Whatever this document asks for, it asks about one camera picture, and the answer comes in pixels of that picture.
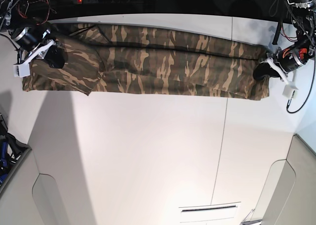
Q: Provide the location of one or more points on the thin grey cables background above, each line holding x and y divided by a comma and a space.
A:
274, 8

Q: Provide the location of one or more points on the camouflage T-shirt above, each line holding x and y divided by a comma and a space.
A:
148, 60

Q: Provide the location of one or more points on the white camera box image left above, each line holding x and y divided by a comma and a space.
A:
21, 70

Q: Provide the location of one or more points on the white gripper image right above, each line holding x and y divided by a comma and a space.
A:
276, 65

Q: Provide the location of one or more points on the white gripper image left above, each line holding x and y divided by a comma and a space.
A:
46, 50

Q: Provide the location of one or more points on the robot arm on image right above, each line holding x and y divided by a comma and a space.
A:
297, 23

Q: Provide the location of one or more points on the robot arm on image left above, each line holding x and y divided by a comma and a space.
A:
31, 36

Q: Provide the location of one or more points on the white camera box image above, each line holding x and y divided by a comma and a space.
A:
289, 90
21, 70

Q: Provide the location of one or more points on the blue and black items bin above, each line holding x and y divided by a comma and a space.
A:
12, 154

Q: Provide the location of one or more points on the white camera box image right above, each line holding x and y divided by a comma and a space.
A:
289, 90

